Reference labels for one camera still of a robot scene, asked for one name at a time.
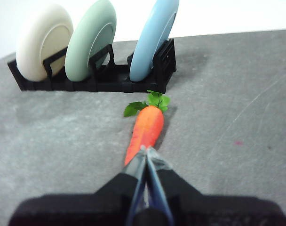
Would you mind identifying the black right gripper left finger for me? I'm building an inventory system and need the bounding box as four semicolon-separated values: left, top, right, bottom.
93;146;147;226

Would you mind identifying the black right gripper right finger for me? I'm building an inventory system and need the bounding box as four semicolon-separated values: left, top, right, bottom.
146;147;202;226

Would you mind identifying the orange carrot with green leaves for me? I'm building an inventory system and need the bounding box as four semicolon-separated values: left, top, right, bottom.
123;90;171;167

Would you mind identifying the green plate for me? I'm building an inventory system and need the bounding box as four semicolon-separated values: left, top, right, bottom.
64;0;117;82

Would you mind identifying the black plate rack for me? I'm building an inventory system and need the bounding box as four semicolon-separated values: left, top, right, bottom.
7;38;178;94

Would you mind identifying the blue plate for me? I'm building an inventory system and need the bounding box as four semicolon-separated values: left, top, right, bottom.
129;0;180;82

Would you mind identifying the cream plate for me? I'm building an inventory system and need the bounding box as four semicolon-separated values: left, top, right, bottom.
15;2;74;82

